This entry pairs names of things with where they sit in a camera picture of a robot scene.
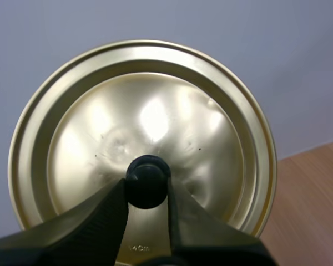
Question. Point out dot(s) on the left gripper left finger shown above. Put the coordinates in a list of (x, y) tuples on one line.
[(80, 232)]

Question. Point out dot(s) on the gold pot lid black knob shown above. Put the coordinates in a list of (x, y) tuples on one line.
[(144, 110)]

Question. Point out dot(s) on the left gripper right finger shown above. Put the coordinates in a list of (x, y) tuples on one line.
[(208, 238)]

